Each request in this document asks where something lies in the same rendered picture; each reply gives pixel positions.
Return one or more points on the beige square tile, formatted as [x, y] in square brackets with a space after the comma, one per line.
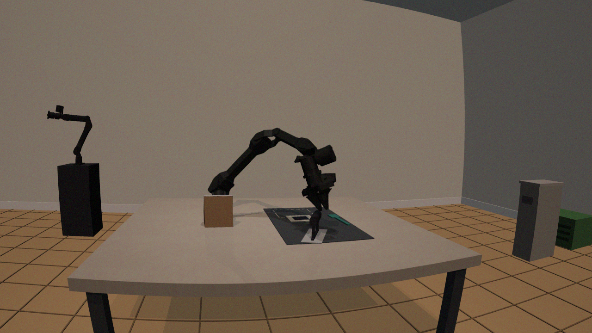
[302, 218]

